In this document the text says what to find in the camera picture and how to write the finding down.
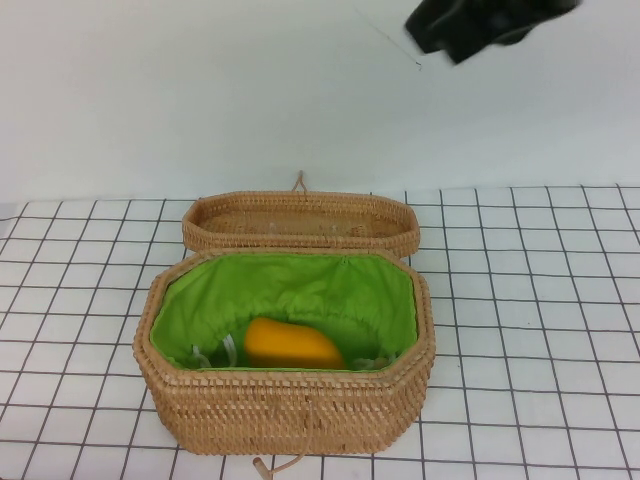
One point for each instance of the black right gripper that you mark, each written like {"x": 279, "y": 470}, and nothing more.
{"x": 500, "y": 14}

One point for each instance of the yellow orange mango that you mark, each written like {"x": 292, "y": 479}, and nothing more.
{"x": 285, "y": 345}

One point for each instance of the woven rattan basket lid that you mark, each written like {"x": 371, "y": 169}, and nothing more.
{"x": 300, "y": 205}

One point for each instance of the green fabric basket liner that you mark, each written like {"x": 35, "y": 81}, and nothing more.
{"x": 300, "y": 285}

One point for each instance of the woven rattan basket body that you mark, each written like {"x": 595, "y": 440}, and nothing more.
{"x": 280, "y": 415}

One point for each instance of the rattan closure loop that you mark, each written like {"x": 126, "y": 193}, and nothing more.
{"x": 300, "y": 181}

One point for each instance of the white black grid tablecloth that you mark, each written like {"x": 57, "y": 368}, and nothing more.
{"x": 75, "y": 300}

